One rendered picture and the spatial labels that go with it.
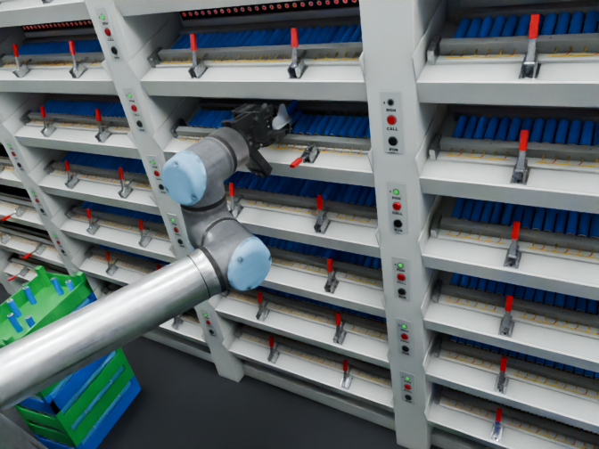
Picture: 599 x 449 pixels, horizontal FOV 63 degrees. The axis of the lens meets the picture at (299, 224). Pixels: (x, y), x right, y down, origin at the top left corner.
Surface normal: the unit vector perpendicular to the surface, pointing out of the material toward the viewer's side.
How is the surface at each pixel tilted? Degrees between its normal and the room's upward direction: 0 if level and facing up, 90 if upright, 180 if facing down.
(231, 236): 5
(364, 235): 19
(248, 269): 94
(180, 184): 84
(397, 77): 90
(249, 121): 90
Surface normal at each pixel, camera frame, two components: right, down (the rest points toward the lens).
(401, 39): -0.49, 0.53
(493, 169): -0.30, -0.63
